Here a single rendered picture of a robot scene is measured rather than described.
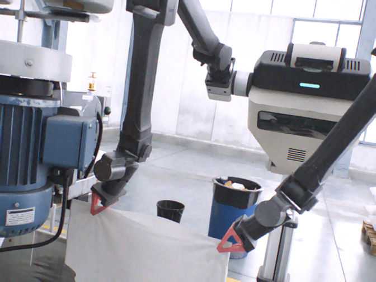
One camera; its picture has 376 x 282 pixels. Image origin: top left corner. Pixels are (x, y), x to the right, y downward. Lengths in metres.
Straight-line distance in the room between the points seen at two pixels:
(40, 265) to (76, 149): 1.07
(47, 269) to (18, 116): 1.07
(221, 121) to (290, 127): 7.87
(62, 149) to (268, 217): 0.44
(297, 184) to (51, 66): 0.57
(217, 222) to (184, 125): 6.36
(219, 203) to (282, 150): 1.88
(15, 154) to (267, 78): 0.82
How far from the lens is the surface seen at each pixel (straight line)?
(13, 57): 0.62
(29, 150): 0.65
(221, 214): 3.13
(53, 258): 1.60
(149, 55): 0.81
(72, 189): 1.12
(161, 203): 3.69
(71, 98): 1.04
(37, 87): 0.66
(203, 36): 1.00
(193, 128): 9.27
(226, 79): 1.20
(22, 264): 1.72
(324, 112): 1.16
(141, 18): 0.79
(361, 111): 0.74
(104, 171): 0.89
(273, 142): 1.27
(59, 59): 0.64
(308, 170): 0.81
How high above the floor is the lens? 1.37
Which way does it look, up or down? 7 degrees down
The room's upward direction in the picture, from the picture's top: 8 degrees clockwise
